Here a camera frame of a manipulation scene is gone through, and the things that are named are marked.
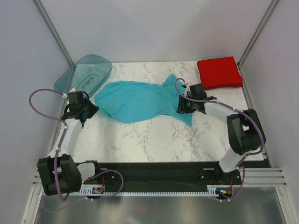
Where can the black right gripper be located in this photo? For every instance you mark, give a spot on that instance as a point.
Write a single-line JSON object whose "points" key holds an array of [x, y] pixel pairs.
{"points": [[182, 108]]}

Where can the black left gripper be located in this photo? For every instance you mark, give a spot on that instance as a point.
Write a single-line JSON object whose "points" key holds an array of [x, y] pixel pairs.
{"points": [[94, 109]]}

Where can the teal t shirt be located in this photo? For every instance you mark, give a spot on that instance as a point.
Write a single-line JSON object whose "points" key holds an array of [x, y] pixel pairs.
{"points": [[130, 102]]}

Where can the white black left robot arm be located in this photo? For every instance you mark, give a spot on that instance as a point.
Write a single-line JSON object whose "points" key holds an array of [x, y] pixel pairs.
{"points": [[58, 172]]}

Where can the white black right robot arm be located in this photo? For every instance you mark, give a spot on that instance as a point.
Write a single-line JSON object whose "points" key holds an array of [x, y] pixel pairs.
{"points": [[245, 134]]}

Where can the teal transparent plastic bin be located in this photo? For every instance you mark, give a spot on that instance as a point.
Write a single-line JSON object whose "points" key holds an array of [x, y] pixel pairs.
{"points": [[88, 74]]}

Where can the folded red t shirt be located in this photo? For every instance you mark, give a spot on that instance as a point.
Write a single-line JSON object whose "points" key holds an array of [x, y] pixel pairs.
{"points": [[219, 73]]}

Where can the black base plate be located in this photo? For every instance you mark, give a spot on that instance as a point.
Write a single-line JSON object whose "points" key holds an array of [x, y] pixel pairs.
{"points": [[163, 175]]}

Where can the white slotted cable duct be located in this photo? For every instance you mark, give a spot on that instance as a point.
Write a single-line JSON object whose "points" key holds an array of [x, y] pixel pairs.
{"points": [[95, 191]]}

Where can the left aluminium corner post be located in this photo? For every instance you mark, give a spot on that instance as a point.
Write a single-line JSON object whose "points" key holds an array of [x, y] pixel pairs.
{"points": [[53, 31]]}

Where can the aluminium corner post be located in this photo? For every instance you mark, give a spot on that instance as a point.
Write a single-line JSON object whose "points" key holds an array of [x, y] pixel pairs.
{"points": [[265, 18], [53, 31]]}

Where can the aluminium frame rail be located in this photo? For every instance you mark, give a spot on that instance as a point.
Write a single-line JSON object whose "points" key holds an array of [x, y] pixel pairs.
{"points": [[250, 177]]}

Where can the right aluminium corner post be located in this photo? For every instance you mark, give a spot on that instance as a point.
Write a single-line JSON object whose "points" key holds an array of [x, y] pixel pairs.
{"points": [[265, 18]]}

